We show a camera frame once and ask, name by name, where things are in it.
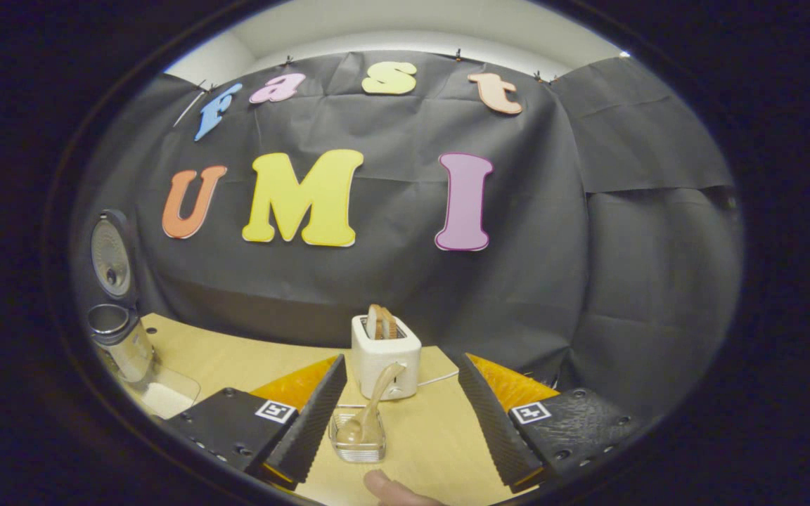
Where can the wooden spoon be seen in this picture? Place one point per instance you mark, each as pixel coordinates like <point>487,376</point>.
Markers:
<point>356,429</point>

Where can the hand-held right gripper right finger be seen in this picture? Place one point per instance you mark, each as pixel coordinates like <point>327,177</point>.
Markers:
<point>489,422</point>

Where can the white rice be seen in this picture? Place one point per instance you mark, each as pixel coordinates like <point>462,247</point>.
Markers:
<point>166,402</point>

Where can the white toaster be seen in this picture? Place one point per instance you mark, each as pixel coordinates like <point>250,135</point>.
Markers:
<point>377,358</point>

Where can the clear plastic container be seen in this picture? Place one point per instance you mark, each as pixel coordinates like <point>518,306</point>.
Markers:
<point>166,385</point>

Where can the black and silver rice cooker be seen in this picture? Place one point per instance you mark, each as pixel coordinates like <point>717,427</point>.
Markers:
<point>127,351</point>

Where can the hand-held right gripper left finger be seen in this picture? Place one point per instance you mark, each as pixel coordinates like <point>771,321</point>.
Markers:
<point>313,422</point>

